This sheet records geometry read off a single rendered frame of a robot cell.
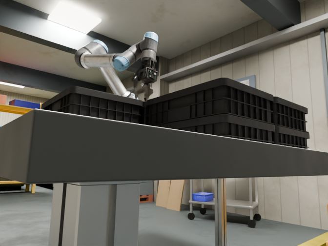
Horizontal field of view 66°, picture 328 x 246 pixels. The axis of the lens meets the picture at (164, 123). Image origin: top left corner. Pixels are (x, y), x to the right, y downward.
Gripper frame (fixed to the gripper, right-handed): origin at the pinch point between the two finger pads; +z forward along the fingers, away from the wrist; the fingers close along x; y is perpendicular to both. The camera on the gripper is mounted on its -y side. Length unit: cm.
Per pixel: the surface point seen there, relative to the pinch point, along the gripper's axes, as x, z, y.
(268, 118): 17, 14, 59
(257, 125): 8, 19, 60
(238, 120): -2, 20, 60
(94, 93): -31.9, 12.4, 20.3
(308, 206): 267, 47, -27
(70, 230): -57, 45, 83
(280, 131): 23, 17, 60
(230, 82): -7, 10, 60
